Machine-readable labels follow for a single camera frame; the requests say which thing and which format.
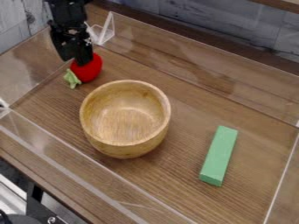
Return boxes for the black cable lower left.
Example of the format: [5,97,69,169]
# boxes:
[0,208,15,224]

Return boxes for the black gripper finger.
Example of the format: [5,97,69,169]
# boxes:
[51,32,73,61]
[75,34,94,67]

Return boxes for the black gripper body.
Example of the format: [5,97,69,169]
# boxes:
[48,19,91,44]

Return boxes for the wooden bowl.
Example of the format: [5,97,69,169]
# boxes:
[79,80,172,159]

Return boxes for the clear acrylic enclosure wall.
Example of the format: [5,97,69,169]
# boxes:
[0,103,196,224]

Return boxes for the green rectangular block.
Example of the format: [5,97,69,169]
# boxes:
[199,126,239,186]

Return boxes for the red plush fruit green leaves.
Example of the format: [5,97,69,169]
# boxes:
[63,53,103,89]

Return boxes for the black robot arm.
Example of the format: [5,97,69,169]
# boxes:
[45,0,94,66]

